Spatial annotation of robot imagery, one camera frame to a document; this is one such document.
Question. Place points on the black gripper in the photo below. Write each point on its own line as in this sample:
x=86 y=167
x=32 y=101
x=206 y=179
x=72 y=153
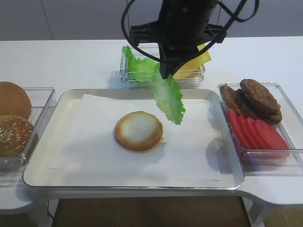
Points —
x=181 y=27

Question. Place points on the green lettuce leaf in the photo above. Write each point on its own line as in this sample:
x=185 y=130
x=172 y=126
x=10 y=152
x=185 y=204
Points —
x=168 y=96

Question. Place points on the flat yellow cheese slices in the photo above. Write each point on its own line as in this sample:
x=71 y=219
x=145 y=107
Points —
x=185 y=74

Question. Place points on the upright yellow cheese slice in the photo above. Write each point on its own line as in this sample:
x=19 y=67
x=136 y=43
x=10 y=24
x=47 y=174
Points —
x=196 y=63

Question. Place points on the green lettuce in container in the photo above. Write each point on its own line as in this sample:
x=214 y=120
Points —
x=139 y=69

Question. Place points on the clear centre plastic container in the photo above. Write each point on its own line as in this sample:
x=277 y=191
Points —
x=143 y=84

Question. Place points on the clear plastic container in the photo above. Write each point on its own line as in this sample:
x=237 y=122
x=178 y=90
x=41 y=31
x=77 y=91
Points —
x=143 y=84
x=290 y=129
x=43 y=103

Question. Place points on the left brown beef patty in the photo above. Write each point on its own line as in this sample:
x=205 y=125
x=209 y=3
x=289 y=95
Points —
x=227 y=94

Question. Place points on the brown beef patty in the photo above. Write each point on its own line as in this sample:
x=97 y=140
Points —
x=227 y=94
x=259 y=96
x=248 y=110

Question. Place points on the toasted bottom bun half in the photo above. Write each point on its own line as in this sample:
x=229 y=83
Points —
x=138 y=131

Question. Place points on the back red tomato slice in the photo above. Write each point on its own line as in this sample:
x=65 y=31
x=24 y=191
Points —
x=233 y=121

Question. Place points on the red tomato slice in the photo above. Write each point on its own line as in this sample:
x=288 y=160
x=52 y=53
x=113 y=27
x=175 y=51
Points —
x=271 y=139
x=233 y=121
x=249 y=125
x=244 y=131

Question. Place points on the top brown beef patty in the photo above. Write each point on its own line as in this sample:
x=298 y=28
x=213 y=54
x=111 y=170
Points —
x=259 y=96

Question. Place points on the lower brown beef patty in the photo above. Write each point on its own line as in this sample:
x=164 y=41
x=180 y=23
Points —
x=248 y=110

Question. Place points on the silver metal tray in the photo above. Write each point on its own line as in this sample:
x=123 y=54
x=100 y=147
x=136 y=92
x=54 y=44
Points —
x=39 y=174

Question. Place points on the white paper sheet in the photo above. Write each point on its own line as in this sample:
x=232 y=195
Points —
x=185 y=154

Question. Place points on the clear right plastic container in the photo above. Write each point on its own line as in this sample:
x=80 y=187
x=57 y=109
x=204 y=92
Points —
x=290 y=129

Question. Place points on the front red tomato slice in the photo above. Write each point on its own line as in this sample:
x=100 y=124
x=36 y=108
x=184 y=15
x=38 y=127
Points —
x=271 y=139

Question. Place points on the plain brown bun top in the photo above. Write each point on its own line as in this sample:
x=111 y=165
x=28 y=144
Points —
x=14 y=100

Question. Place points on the clear left plastic container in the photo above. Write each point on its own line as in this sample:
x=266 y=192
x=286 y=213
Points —
x=43 y=103

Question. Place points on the sesame seed bun top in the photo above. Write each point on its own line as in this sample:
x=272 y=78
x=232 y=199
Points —
x=15 y=132

